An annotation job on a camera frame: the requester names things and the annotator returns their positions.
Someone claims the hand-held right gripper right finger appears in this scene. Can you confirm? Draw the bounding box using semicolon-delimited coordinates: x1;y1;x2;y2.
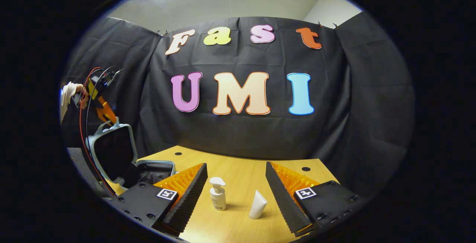
265;161;369;237

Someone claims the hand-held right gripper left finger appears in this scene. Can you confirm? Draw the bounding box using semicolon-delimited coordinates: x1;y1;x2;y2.
112;162;209;237

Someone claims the white squeeze tube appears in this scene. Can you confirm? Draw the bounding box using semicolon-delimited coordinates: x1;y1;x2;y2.
248;189;268;220

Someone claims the white pump bottle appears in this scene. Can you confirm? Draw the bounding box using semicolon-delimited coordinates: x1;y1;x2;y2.
209;177;228;211

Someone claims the small light blue suitcase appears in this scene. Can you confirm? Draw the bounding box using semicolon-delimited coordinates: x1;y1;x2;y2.
86;119;176;195

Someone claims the dark grey mesh object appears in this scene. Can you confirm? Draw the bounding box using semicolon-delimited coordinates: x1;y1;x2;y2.
67;147;109;199

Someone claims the black backdrop cloth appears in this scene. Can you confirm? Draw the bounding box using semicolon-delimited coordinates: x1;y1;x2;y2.
61;11;415;199

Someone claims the black cable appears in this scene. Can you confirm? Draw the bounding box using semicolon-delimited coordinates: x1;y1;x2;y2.
86;66;119;139

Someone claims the red cable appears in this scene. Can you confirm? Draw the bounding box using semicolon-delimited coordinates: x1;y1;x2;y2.
78;67;116;197

